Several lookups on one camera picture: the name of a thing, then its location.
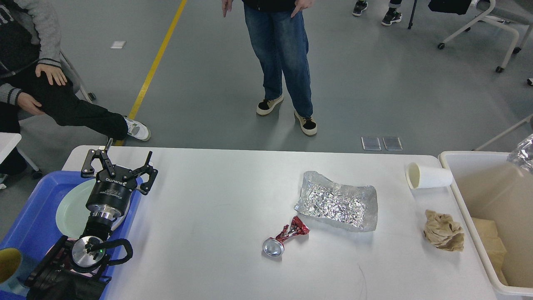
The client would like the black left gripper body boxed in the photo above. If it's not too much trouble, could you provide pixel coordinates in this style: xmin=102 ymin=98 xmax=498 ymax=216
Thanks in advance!
xmin=86 ymin=178 xmax=136 ymax=220

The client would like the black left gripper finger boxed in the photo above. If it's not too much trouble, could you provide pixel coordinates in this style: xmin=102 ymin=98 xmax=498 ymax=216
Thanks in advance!
xmin=123 ymin=152 xmax=159 ymax=196
xmin=80 ymin=138 xmax=116 ymax=180

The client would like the green plate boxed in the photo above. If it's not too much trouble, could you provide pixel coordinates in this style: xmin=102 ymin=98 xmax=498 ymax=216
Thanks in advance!
xmin=55 ymin=180 xmax=130 ymax=239

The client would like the aluminium foil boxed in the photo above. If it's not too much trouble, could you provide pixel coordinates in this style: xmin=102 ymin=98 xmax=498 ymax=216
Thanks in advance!
xmin=294 ymin=171 xmax=378 ymax=233

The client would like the brown paper bag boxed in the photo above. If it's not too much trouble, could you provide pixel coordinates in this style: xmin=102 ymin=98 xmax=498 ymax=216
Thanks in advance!
xmin=472 ymin=217 xmax=508 ymax=285

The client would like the silver plastic bag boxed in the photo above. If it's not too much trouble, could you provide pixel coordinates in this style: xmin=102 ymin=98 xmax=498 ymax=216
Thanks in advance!
xmin=507 ymin=134 xmax=533 ymax=174

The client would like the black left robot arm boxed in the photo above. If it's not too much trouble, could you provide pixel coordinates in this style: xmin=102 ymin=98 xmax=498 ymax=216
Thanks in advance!
xmin=25 ymin=139 xmax=158 ymax=300

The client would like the white office chair left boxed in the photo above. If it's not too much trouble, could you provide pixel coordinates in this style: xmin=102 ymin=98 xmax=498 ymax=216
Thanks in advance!
xmin=60 ymin=51 xmax=97 ymax=103

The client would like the white office chair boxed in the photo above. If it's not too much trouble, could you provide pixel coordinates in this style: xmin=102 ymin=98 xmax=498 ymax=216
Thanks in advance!
xmin=407 ymin=0 xmax=533 ymax=74
xmin=60 ymin=51 xmax=97 ymax=103

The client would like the seated person at left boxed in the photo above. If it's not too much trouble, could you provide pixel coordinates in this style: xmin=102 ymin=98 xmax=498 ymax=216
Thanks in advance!
xmin=0 ymin=0 xmax=152 ymax=184

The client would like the dark blue mug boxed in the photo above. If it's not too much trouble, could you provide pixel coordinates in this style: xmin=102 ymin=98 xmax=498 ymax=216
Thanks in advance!
xmin=0 ymin=247 xmax=38 ymax=296

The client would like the white floor tag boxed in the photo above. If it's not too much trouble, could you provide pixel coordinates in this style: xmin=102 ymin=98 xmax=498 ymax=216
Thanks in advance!
xmin=110 ymin=40 xmax=127 ymax=49

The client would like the crushed red can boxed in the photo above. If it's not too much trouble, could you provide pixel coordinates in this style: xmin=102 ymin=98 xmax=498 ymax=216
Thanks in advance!
xmin=262 ymin=216 xmax=310 ymax=258

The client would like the person in blue jeans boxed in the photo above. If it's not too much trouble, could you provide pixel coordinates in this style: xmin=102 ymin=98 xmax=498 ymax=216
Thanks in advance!
xmin=242 ymin=0 xmax=317 ymax=136

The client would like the clear floor plate left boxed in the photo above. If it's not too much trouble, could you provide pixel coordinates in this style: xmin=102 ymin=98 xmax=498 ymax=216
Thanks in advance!
xmin=361 ymin=136 xmax=381 ymax=151

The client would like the clear floor plate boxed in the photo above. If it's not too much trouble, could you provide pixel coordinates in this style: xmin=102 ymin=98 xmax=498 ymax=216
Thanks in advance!
xmin=361 ymin=136 xmax=381 ymax=151
xmin=382 ymin=137 xmax=403 ymax=151

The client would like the clear floor plate right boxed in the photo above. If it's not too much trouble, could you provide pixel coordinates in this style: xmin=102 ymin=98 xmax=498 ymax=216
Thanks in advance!
xmin=382 ymin=137 xmax=403 ymax=151

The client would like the white paper cup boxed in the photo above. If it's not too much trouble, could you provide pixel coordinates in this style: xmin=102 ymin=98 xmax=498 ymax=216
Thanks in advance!
xmin=406 ymin=162 xmax=453 ymax=189

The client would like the crumpled beige paper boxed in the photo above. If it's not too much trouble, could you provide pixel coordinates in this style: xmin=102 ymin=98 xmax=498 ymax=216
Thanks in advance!
xmin=423 ymin=210 xmax=464 ymax=251

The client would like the person in dark jeans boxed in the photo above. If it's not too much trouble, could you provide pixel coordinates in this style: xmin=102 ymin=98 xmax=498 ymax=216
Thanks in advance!
xmin=352 ymin=0 xmax=402 ymax=26

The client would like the white plastic bin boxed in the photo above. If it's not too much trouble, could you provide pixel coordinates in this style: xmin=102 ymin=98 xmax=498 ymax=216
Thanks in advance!
xmin=438 ymin=151 xmax=533 ymax=297

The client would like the white office chair right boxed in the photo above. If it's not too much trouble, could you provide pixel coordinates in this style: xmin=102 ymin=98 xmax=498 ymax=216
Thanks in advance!
xmin=407 ymin=0 xmax=533 ymax=74

